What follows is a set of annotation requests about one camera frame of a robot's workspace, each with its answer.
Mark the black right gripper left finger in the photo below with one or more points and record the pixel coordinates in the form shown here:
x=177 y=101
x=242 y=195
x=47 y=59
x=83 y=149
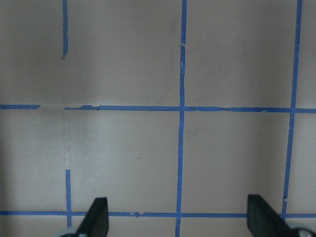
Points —
x=96 y=221

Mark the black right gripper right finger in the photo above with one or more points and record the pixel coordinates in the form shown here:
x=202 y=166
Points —
x=263 y=221

